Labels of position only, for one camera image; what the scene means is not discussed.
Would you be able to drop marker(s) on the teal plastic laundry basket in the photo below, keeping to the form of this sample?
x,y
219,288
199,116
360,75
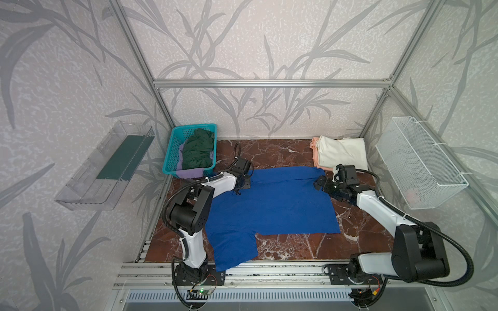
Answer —
x,y
180,135

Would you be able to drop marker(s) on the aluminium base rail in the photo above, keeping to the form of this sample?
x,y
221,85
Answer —
x,y
250,275

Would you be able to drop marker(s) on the pink folded t shirt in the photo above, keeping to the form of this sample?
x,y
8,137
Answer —
x,y
315,151

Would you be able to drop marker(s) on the clear plastic wall tray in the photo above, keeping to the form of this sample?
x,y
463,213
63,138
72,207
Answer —
x,y
102,179

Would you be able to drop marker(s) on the white wire mesh basket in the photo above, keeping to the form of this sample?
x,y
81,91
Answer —
x,y
423,172

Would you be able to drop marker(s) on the purple t shirt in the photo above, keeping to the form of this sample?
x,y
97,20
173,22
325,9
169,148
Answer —
x,y
188,173

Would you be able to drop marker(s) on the cream folded t shirt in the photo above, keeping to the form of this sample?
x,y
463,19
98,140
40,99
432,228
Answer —
x,y
349,151

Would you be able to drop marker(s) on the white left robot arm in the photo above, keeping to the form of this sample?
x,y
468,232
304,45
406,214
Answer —
x,y
186,214

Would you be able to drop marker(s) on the horizontal aluminium frame bar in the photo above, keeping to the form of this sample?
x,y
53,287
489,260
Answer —
x,y
270,83

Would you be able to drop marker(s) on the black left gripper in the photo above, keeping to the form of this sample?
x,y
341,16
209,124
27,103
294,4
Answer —
x,y
244,181

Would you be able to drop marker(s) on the blue t shirt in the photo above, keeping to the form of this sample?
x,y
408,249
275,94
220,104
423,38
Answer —
x,y
280,201

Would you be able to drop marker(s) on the dark green t shirt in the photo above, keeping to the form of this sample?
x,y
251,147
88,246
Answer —
x,y
197,150

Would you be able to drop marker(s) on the green circuit board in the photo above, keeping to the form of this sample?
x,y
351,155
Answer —
x,y
200,293

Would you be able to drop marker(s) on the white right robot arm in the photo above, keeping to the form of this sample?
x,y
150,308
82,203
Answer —
x,y
417,254

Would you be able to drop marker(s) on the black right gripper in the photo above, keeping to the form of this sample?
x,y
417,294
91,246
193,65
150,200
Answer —
x,y
323,183

